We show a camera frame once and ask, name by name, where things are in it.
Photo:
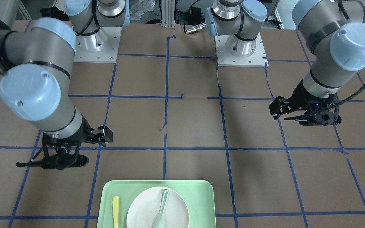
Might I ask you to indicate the aluminium frame post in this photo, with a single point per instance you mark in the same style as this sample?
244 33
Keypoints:
167 13

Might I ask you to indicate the light green tray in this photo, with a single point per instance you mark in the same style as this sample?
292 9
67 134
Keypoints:
198 195

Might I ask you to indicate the white round plate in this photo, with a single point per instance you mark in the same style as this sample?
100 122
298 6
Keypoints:
144 209

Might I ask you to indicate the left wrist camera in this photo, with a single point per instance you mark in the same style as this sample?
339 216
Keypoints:
332 117

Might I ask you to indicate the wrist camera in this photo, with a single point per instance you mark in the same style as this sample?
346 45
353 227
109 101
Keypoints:
332 117
68 157

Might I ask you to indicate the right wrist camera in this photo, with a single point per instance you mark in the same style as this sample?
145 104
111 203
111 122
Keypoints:
68 157

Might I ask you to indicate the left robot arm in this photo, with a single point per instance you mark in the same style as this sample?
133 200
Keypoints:
334 34

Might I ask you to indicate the pale green plastic spoon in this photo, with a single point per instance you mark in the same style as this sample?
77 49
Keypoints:
159 220

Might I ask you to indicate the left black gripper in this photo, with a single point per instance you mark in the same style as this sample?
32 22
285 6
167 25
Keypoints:
299 94

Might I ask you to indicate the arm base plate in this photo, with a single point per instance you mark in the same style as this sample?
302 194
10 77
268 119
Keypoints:
97 53
242 60

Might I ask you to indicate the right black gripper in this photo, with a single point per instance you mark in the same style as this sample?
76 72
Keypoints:
85 130

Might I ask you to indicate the yellow plastic fork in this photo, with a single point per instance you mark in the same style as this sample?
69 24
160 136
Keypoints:
115 211

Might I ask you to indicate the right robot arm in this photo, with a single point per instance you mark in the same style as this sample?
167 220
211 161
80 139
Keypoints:
36 66

